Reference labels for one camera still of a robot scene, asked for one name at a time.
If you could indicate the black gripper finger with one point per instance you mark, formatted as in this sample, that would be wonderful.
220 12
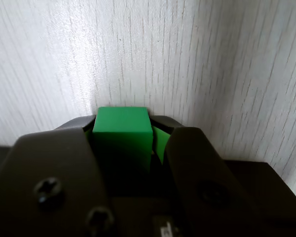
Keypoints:
51 172
199 172

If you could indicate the green wooden cube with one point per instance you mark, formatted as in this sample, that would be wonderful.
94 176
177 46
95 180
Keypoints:
123 121

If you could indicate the black cardboard box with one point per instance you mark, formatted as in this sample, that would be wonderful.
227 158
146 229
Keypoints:
273 187

